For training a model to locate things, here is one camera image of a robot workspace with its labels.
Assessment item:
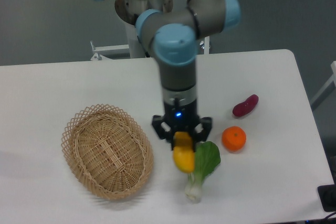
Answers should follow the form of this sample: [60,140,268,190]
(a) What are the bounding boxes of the woven wicker basket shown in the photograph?
[61,104,154,200]

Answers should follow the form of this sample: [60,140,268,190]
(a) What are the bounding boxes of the orange tangerine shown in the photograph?
[222,126,247,152]

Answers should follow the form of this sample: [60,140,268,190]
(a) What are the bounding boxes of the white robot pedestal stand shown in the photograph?
[89,0,212,61]

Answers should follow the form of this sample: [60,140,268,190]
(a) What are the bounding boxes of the green bok choy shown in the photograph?
[184,141,221,204]

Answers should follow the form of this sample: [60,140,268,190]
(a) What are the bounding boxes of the purple sweet potato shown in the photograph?
[232,94,259,118]

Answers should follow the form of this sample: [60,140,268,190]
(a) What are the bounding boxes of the white frame at right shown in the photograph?
[310,61,335,111]

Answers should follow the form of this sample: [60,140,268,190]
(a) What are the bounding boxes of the black device at edge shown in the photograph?
[317,184,335,212]

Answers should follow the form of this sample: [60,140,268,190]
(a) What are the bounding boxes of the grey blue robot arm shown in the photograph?
[115,0,241,150]

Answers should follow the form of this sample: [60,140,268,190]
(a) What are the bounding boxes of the yellow mango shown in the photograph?
[173,132,195,174]

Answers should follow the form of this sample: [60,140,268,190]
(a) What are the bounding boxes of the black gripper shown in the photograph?
[152,100,213,152]

